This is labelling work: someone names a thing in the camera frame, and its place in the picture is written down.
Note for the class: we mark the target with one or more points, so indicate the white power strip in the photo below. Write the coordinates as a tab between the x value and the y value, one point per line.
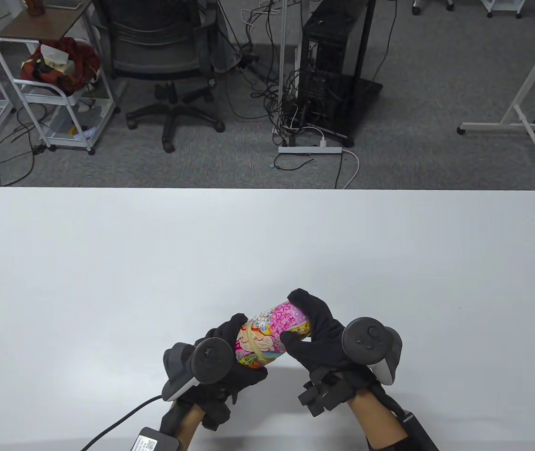
305	150

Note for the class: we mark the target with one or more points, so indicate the black computer tower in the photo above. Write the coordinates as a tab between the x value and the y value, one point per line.
328	47

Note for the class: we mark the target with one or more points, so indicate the dark grey tracking controller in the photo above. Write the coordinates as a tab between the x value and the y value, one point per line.
211	361
370	343

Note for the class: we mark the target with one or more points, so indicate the white vertical pole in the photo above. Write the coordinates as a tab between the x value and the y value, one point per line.
282	70

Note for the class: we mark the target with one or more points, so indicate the person's right hand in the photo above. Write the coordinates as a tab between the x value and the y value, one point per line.
319	338

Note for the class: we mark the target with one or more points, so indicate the red patterned bag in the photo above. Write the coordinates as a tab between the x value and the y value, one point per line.
79	61

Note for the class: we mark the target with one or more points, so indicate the brown jar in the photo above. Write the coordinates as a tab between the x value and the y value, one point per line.
34	7

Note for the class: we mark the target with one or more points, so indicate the person's left hand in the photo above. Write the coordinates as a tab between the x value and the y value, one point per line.
248	376

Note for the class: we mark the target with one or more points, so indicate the black office chair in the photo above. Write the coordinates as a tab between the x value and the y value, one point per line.
154	42

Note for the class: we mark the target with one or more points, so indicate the person's right forearm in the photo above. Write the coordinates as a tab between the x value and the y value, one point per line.
380	420

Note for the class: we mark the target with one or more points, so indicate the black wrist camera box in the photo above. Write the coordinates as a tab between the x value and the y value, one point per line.
420	432
157	441

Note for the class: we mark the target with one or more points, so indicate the white rolling cart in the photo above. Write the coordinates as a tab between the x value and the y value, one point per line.
72	101

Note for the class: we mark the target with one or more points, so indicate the person's left forearm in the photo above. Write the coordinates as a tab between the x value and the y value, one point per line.
187	423

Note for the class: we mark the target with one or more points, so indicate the white tissue paper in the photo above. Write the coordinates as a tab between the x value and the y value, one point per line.
53	55

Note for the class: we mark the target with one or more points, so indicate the large pink Russian doll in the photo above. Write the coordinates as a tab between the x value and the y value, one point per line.
267	333

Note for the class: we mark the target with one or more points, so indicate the brown wooden side table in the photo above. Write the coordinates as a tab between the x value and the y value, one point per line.
46	23

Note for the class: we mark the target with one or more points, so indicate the whiteboard on white stand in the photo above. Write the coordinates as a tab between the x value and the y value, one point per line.
525	89

